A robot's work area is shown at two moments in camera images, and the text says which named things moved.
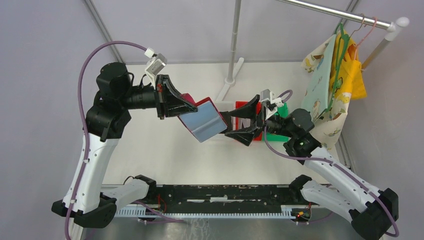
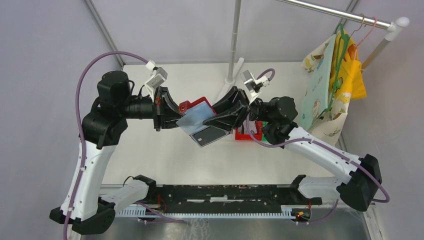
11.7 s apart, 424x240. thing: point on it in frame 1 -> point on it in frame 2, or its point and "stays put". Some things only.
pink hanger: [357, 46] stays put
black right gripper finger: [246, 136] -> [229, 121]
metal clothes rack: [375, 57] stays put
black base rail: [220, 198] stays put
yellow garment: [347, 76] stays put
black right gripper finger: [247, 111] -> [229, 100]
